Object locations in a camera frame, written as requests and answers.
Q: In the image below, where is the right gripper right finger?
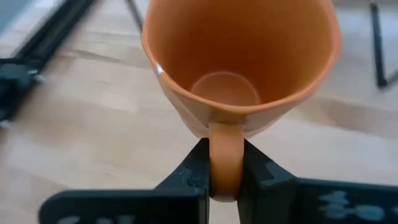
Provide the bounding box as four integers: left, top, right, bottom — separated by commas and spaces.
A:
237, 139, 398, 224

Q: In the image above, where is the black table edge rail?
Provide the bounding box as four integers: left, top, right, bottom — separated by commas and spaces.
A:
0, 0, 96, 68

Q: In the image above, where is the orange floral pattern mug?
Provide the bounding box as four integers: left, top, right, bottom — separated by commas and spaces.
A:
141, 0, 343, 203

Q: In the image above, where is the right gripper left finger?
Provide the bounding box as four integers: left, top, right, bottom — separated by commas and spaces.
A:
38, 138, 211, 224

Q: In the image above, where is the black bracket block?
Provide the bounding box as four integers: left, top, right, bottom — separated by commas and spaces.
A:
0, 58, 43, 125

